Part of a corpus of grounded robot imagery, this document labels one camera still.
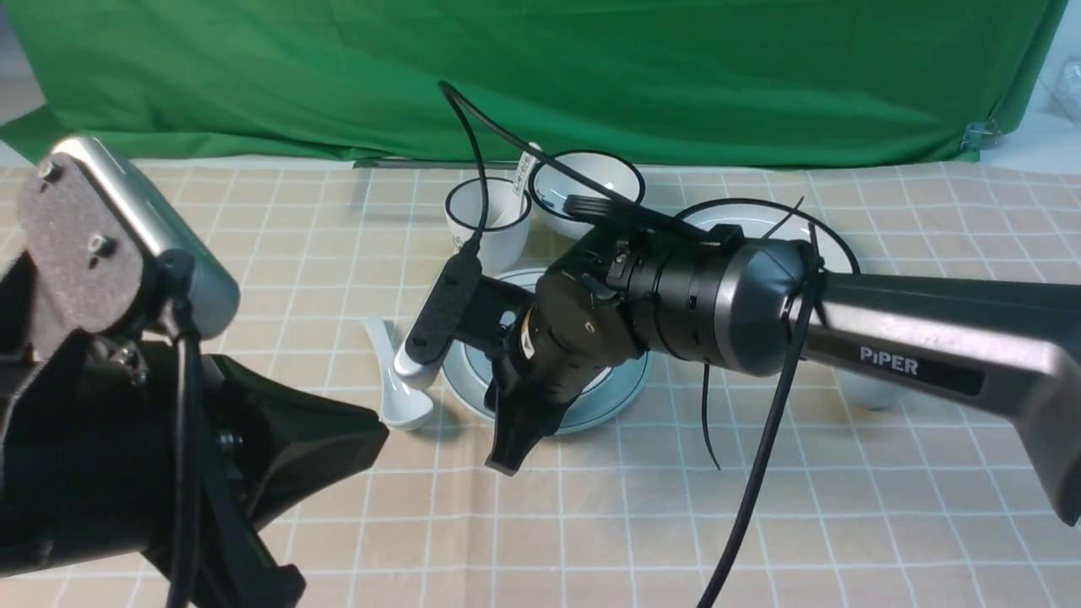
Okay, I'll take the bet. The metal clip on backdrop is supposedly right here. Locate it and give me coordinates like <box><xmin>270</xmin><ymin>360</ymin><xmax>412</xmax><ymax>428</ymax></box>
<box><xmin>959</xmin><ymin>121</ymin><xmax>1003</xmax><ymax>153</ymax></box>

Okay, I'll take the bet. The illustrated black-rimmed plate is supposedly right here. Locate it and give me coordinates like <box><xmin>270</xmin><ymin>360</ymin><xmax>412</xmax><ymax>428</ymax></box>
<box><xmin>676</xmin><ymin>198</ymin><xmax>860</xmax><ymax>274</ymax></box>

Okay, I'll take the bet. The plain pale green cup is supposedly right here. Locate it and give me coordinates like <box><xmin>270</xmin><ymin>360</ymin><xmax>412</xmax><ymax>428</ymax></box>
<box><xmin>835</xmin><ymin>370</ymin><xmax>910</xmax><ymax>410</ymax></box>

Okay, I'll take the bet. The plain white ceramic spoon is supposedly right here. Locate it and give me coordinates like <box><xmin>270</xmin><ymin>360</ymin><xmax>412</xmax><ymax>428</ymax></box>
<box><xmin>363</xmin><ymin>317</ymin><xmax>435</xmax><ymax>431</ymax></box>

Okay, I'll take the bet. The green backdrop cloth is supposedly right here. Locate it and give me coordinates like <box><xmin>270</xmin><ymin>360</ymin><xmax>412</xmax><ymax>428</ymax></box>
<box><xmin>3</xmin><ymin>1</ymin><xmax>1067</xmax><ymax>168</ymax></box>

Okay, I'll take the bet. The plain pale green plate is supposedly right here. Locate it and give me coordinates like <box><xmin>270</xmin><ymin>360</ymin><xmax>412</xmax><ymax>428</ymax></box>
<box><xmin>443</xmin><ymin>269</ymin><xmax>652</xmax><ymax>434</ymax></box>

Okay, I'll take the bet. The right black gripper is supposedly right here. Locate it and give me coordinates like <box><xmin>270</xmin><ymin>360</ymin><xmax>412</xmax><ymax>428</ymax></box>
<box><xmin>461</xmin><ymin>228</ymin><xmax>651</xmax><ymax>476</ymax></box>

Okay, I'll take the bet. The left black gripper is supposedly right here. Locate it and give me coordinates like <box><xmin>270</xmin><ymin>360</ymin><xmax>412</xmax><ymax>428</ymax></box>
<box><xmin>3</xmin><ymin>253</ymin><xmax>388</xmax><ymax>607</ymax></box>

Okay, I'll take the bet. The beige checkered tablecloth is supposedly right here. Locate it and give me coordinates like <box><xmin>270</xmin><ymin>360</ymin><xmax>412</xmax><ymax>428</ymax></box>
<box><xmin>0</xmin><ymin>160</ymin><xmax>1081</xmax><ymax>608</ymax></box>

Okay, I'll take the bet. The black-rimmed white cup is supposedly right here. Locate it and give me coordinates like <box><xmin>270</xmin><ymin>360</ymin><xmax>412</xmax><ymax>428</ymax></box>
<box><xmin>444</xmin><ymin>176</ymin><xmax>533</xmax><ymax>274</ymax></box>

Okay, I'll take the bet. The black-rimmed white bowl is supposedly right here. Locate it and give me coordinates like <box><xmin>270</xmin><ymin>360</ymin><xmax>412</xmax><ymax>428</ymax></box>
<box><xmin>528</xmin><ymin>150</ymin><xmax>646</xmax><ymax>242</ymax></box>

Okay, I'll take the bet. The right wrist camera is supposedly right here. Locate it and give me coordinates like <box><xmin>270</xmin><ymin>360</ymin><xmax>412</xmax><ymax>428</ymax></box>
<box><xmin>393</xmin><ymin>250</ymin><xmax>482</xmax><ymax>389</ymax></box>

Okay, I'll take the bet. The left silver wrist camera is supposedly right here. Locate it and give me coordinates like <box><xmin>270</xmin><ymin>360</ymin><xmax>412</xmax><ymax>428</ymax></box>
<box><xmin>17</xmin><ymin>135</ymin><xmax>241</xmax><ymax>358</ymax></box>

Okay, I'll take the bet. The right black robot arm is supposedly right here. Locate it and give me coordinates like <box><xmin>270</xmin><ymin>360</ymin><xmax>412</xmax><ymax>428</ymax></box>
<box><xmin>454</xmin><ymin>227</ymin><xmax>1080</xmax><ymax>526</ymax></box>

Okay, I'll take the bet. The patterned white spoon in cup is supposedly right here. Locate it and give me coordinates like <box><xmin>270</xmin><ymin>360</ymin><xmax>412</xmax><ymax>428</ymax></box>
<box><xmin>513</xmin><ymin>142</ymin><xmax>541</xmax><ymax>201</ymax></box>

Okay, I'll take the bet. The black camera cable right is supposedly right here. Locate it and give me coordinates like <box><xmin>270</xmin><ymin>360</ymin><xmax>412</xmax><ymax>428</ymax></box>
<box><xmin>437</xmin><ymin>80</ymin><xmax>719</xmax><ymax>254</ymax></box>

